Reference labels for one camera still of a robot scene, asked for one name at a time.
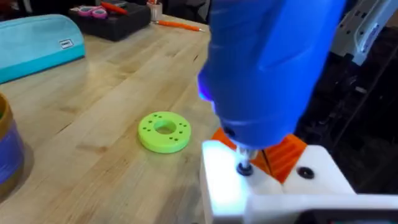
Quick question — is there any left gripper white and orange left finger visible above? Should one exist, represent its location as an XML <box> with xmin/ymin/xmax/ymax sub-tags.
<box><xmin>200</xmin><ymin>126</ymin><xmax>284</xmax><ymax>224</ymax></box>

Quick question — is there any left gripper white and orange right finger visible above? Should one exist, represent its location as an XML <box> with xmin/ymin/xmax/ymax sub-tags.
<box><xmin>264</xmin><ymin>133</ymin><xmax>356</xmax><ymax>196</ymax></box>

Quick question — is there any blue electric screwdriver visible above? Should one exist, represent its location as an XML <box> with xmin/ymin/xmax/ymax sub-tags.
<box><xmin>197</xmin><ymin>0</ymin><xmax>346</xmax><ymax>170</ymax></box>

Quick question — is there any green disc with holes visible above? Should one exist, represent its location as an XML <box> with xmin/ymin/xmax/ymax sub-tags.
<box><xmin>137</xmin><ymin>111</ymin><xmax>192</xmax><ymax>154</ymax></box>

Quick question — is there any orange pen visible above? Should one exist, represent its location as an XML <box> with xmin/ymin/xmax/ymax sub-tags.
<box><xmin>155</xmin><ymin>19</ymin><xmax>206</xmax><ymax>33</ymax></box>

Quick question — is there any small white cup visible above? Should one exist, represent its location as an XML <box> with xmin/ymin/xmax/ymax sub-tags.
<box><xmin>146</xmin><ymin>0</ymin><xmax>164</xmax><ymax>23</ymax></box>

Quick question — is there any black box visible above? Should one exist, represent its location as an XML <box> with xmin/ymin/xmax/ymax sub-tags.
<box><xmin>68</xmin><ymin>1</ymin><xmax>152</xmax><ymax>42</ymax></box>

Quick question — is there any blue and tan toy tub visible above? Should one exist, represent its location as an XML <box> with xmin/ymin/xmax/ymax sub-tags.
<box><xmin>0</xmin><ymin>92</ymin><xmax>25</xmax><ymax>200</ymax></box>

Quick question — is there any teal zip bag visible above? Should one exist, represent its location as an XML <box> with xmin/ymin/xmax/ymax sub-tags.
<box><xmin>0</xmin><ymin>14</ymin><xmax>86</xmax><ymax>85</ymax></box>

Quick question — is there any orange handled tool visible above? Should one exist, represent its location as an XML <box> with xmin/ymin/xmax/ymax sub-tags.
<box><xmin>99</xmin><ymin>1</ymin><xmax>129</xmax><ymax>16</ymax></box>

